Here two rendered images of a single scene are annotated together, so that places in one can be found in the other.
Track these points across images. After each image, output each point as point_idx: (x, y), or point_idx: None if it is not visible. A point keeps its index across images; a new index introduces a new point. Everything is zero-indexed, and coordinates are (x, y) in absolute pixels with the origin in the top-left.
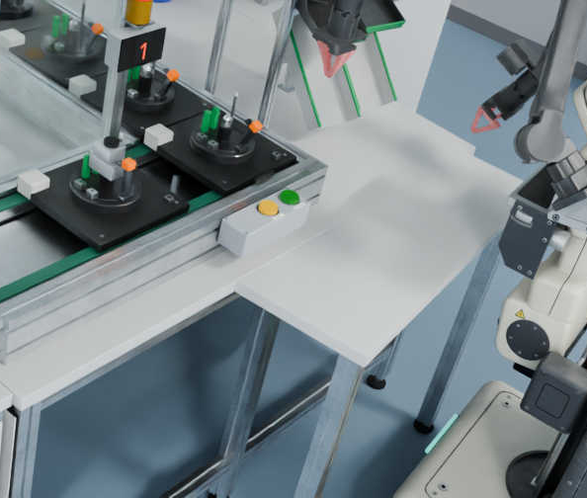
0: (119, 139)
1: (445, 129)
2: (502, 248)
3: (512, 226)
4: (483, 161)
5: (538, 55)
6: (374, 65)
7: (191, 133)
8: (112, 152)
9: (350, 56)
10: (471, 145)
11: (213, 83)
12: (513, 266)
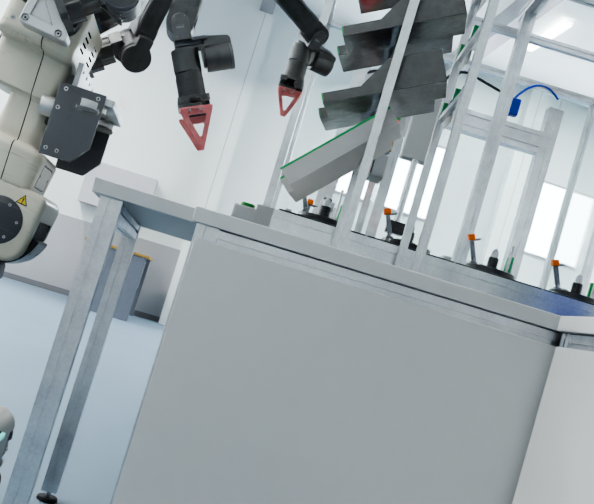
0: (326, 197)
1: (245, 220)
2: (95, 164)
3: (101, 140)
4: (173, 201)
5: (200, 36)
6: (326, 160)
7: None
8: (320, 201)
9: (278, 92)
10: (202, 207)
11: (400, 242)
12: (76, 170)
